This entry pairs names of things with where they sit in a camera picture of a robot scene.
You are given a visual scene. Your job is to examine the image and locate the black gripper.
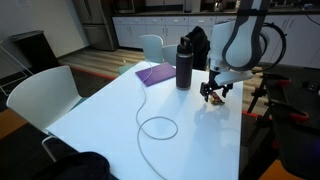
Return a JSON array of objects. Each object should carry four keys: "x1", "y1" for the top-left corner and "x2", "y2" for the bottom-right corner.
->
[{"x1": 199, "y1": 68, "x2": 234, "y2": 103}]

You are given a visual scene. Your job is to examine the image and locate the black bin cabinet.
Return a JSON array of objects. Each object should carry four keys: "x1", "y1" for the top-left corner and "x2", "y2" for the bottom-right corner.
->
[{"x1": 9, "y1": 29, "x2": 60, "y2": 74}]

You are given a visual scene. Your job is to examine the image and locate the white chair with teal seat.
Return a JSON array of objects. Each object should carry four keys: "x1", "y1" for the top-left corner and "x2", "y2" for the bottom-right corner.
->
[{"x1": 118, "y1": 34, "x2": 165, "y2": 76}]

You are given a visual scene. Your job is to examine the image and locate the white whiteboard stand legs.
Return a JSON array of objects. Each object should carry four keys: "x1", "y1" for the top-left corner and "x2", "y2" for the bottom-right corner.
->
[{"x1": 0, "y1": 43, "x2": 35, "y2": 97}]

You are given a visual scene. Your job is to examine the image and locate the dark purple water bottle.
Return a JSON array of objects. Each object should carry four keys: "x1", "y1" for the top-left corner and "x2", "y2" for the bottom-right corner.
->
[{"x1": 175, "y1": 35, "x2": 195, "y2": 91}]

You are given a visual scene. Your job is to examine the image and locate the white kitchen cabinets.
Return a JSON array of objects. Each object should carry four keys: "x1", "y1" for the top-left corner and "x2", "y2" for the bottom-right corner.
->
[{"x1": 111, "y1": 13, "x2": 320, "y2": 69}]

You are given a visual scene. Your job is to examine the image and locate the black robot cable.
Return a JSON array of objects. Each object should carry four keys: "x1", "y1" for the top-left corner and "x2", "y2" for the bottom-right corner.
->
[{"x1": 261, "y1": 21, "x2": 288, "y2": 74}]

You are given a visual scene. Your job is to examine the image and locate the stainless steel refrigerator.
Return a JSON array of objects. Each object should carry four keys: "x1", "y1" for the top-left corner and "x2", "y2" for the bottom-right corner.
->
[{"x1": 72, "y1": 0, "x2": 120, "y2": 52}]

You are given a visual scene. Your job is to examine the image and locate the black stand with red clamps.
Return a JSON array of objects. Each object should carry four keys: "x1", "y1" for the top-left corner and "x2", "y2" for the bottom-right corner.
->
[{"x1": 245, "y1": 71, "x2": 320, "y2": 180}]

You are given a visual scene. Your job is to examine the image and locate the black jacket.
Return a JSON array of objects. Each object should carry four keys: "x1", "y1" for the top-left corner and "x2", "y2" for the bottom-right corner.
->
[{"x1": 185, "y1": 25, "x2": 212, "y2": 72}]

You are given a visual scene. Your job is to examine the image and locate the white chair under bag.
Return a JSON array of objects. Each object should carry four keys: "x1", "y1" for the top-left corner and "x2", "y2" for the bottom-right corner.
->
[{"x1": 41, "y1": 134, "x2": 69, "y2": 163}]

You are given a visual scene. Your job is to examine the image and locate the white chair holding jacket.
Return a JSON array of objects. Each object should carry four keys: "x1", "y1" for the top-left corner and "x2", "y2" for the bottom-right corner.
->
[{"x1": 161, "y1": 44, "x2": 180, "y2": 67}]

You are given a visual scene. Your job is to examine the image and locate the purple folder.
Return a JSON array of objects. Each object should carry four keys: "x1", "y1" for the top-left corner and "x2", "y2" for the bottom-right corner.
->
[{"x1": 134, "y1": 62, "x2": 177, "y2": 88}]

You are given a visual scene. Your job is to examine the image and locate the orange floor tape strip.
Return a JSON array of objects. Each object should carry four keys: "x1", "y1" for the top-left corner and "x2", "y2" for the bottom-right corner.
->
[{"x1": 58, "y1": 61, "x2": 118, "y2": 81}]

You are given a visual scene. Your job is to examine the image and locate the white cable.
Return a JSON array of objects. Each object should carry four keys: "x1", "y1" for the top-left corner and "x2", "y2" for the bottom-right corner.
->
[{"x1": 134, "y1": 59, "x2": 180, "y2": 180}]

